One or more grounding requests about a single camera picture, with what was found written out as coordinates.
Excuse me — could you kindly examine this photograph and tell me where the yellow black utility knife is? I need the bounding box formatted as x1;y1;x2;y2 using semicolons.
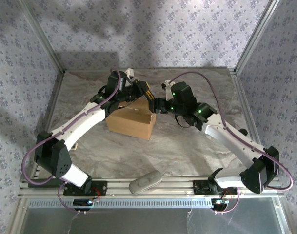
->
138;81;156;110

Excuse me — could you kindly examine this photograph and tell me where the brown cardboard box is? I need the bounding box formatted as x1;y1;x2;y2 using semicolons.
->
105;98;157;141

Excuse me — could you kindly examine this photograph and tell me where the grey oval pad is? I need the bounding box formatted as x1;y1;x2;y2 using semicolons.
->
128;171;163;195

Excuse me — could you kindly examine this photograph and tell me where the small black electronics module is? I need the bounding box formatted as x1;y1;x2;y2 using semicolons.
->
211;198;230;210
73;198;100;212

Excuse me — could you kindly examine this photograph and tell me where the shiny metal panel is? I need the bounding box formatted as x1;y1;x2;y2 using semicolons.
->
10;197;295;234

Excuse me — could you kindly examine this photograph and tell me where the black rectangular bar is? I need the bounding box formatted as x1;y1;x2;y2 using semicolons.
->
27;178;57;189

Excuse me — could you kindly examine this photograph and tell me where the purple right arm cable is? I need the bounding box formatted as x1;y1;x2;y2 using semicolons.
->
168;71;294;215

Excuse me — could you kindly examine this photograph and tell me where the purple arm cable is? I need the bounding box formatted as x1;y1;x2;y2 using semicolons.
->
21;69;122;215
168;71;294;215

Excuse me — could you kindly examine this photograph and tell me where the aluminium side rail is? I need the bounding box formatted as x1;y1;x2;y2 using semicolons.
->
20;72;66;182
232;69;284;186

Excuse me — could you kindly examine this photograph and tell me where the wide aluminium extrusion rail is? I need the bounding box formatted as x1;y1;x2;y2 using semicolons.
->
18;177;285;198

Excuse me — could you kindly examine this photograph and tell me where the aluminium frame post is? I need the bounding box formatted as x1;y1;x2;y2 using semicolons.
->
18;0;66;75
233;0;282;74

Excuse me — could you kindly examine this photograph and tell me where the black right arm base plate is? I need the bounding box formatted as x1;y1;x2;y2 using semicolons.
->
193;179;239;196

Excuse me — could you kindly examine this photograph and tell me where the grey slotted cable duct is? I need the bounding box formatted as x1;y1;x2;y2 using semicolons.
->
28;197;214;208

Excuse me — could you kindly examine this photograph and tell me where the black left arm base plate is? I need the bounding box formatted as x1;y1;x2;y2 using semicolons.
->
62;180;108;196

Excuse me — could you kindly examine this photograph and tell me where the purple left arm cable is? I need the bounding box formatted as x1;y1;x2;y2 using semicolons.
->
21;69;122;215

